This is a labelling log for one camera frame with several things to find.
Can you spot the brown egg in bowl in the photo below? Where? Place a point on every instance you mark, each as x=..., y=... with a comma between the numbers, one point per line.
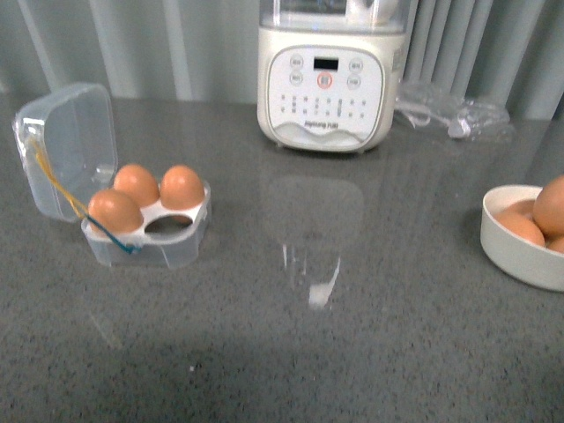
x=556, y=244
x=521, y=226
x=548, y=208

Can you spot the brown egg in bowl top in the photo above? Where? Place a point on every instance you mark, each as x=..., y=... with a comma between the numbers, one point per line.
x=548, y=208

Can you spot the white soy milk machine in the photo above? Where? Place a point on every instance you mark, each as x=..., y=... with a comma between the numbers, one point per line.
x=328, y=72

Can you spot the clear plastic bag with cable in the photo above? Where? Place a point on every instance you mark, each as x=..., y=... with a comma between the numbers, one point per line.
x=430, y=109

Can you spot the brown egg in bowl right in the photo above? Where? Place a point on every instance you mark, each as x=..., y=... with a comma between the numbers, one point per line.
x=556, y=244

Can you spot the brown egg back right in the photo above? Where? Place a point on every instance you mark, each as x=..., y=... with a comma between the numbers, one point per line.
x=181, y=188

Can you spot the brown egg in bowl left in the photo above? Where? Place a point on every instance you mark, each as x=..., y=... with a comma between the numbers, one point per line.
x=521, y=226

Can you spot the clear plastic egg box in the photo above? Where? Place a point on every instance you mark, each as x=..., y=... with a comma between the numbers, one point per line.
x=75, y=127

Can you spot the brown egg front left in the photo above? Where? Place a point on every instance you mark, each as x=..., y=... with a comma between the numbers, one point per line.
x=115, y=211

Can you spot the white round bowl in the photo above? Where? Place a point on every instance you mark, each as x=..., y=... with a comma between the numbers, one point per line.
x=529, y=263

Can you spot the brown egg back left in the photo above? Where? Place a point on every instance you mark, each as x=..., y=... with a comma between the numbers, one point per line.
x=137, y=183

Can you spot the yellow blue rubber band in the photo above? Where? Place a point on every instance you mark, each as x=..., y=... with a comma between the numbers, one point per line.
x=77, y=206

